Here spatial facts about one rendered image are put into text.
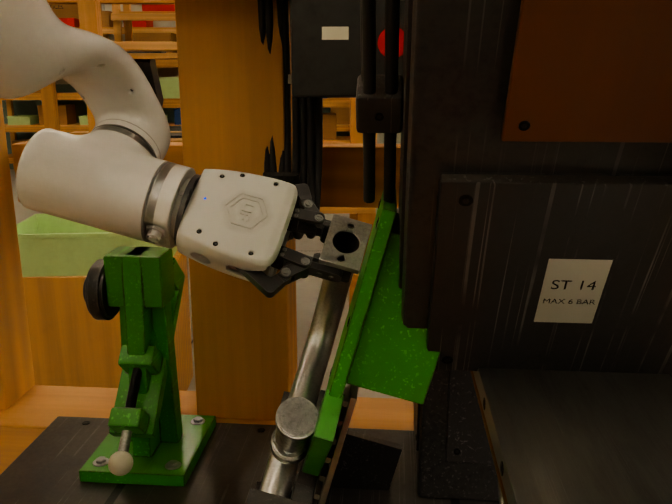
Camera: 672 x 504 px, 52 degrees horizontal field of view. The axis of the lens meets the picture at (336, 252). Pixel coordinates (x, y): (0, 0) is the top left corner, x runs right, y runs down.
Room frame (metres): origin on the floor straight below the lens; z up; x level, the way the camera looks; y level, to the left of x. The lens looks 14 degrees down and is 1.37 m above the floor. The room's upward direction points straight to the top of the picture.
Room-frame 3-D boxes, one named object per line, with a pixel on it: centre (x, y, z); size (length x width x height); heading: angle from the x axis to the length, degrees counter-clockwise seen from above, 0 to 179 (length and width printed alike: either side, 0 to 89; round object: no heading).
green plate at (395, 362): (0.59, -0.05, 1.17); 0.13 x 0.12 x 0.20; 85
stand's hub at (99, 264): (0.81, 0.29, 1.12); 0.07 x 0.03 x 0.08; 175
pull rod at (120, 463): (0.72, 0.25, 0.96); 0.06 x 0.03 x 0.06; 175
